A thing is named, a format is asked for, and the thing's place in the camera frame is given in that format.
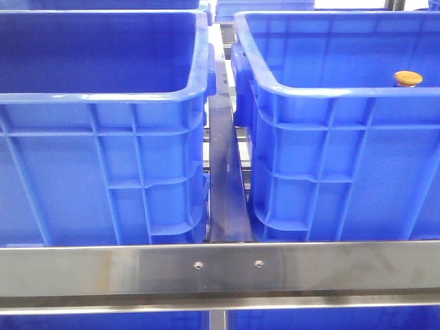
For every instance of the metal divider bar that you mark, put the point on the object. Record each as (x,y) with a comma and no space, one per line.
(229,219)

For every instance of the right blue plastic crate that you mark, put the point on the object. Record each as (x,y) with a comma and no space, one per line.
(339,153)

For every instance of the blue plastic crate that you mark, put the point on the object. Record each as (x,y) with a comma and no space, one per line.
(339,153)
(102,127)

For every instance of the left blue plastic crate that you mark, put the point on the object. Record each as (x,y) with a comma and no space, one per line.
(102,127)

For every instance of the rear middle blue crate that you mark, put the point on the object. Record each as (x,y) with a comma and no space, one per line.
(225,10)

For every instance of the lower left blue crate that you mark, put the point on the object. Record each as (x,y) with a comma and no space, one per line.
(148,320)

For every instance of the lower right blue crate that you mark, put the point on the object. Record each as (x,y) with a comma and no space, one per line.
(416,317)

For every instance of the rear left blue crate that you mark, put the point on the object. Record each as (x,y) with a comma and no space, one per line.
(204,6)

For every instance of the left rail screw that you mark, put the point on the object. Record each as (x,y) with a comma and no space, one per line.
(198,265)

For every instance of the rail screw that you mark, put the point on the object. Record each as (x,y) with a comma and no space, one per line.
(198,265)
(258,264)

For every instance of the right rail screw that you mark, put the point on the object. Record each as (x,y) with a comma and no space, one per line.
(258,264)

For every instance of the stainless steel front rail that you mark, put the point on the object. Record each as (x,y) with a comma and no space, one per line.
(112,279)

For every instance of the lower metal post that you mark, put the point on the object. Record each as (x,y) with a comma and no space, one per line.
(218,320)

